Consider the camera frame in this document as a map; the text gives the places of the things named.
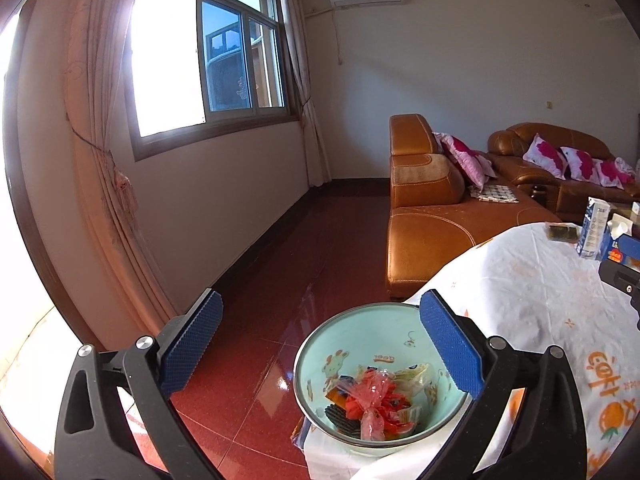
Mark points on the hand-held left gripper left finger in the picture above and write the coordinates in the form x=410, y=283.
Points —
x=192, y=342

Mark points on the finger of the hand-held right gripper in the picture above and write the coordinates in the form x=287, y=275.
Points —
x=620, y=271

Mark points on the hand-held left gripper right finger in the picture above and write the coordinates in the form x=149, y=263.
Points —
x=452, y=345

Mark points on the white wrapper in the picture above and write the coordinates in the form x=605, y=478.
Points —
x=412, y=377

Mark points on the pink plastic wrapper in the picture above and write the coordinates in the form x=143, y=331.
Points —
x=372, y=392

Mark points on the clear plastic bag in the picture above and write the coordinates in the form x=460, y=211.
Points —
x=372, y=425

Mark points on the light blue cartoon trash bin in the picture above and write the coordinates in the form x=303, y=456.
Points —
x=330, y=360

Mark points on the orange snack wrapper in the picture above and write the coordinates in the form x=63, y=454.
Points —
x=337, y=395

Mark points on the black foam net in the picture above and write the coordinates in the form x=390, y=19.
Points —
x=340, y=417

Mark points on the blue carton with white top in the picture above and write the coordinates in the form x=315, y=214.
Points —
x=617, y=240

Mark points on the tall white blue carton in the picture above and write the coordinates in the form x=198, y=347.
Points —
x=592, y=230

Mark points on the dark flat packet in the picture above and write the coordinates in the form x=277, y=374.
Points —
x=562, y=233

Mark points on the white printed tablecloth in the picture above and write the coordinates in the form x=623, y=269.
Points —
x=525, y=285

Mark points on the white magenta flower pillow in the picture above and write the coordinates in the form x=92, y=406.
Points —
x=614, y=174
x=545, y=156
x=582, y=164

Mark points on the orange leather chaise sofa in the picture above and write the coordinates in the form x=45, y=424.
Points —
x=425, y=240

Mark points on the checkered cloth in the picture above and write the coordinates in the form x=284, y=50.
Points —
x=495, y=193

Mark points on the brown leather sofa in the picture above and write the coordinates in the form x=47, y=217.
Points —
x=530, y=135

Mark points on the pink floral pillow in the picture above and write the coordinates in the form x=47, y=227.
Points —
x=465, y=160

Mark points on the narrow pink curtain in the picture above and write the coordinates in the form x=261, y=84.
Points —
x=310, y=125

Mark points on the sliding glass window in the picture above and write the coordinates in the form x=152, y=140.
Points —
x=225, y=70

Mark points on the large pink curtain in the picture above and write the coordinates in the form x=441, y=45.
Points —
x=95, y=85

